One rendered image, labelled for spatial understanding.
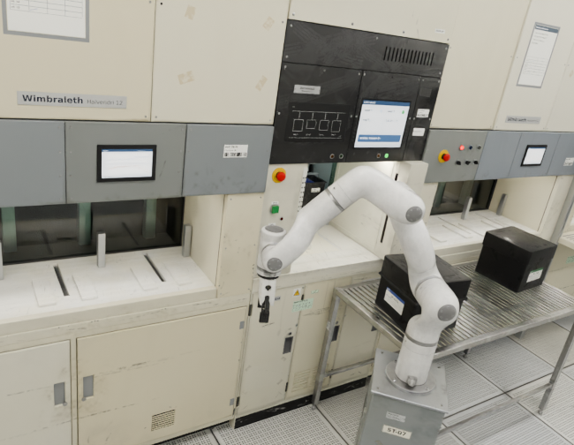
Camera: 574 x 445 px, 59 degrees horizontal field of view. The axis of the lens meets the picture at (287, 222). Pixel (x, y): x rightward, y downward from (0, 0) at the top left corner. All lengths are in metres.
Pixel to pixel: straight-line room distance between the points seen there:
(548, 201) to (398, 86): 1.73
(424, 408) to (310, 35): 1.44
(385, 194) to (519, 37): 1.57
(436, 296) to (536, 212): 2.13
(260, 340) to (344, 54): 1.35
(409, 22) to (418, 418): 1.59
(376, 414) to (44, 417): 1.28
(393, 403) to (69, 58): 1.58
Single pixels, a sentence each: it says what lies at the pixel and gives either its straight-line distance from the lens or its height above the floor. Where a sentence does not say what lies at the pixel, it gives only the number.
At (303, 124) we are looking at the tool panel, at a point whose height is 1.57.
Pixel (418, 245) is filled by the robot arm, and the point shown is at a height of 1.33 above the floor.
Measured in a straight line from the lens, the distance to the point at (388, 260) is 2.37.
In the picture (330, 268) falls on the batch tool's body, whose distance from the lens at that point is 2.50.
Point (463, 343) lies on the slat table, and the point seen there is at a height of 0.76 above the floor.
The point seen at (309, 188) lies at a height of 1.08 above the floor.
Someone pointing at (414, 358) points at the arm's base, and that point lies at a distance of 1.95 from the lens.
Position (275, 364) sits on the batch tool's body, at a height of 0.35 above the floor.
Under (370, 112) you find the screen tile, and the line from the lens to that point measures 2.30.
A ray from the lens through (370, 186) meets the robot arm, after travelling 1.59.
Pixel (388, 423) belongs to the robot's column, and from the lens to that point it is 2.04.
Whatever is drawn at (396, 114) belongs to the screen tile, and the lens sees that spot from 2.41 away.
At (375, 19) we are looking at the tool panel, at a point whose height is 2.00.
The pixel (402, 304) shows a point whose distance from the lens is 2.32.
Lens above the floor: 1.95
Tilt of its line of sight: 22 degrees down
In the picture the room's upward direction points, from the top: 9 degrees clockwise
